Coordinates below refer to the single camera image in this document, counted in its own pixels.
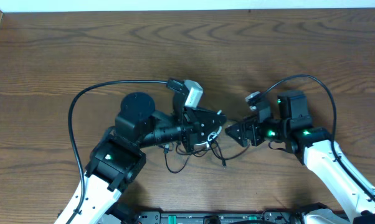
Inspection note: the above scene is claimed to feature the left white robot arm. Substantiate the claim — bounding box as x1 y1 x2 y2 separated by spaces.
56 92 227 223

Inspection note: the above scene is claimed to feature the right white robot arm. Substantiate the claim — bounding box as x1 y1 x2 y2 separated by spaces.
225 90 375 223

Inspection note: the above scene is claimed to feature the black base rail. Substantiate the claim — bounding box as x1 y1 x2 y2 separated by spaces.
97 203 349 224

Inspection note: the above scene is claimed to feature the black usb cable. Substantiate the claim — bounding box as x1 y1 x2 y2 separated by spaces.
158 119 251 174

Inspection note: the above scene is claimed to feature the white usb cable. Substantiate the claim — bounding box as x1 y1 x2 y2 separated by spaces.
195 109 223 147

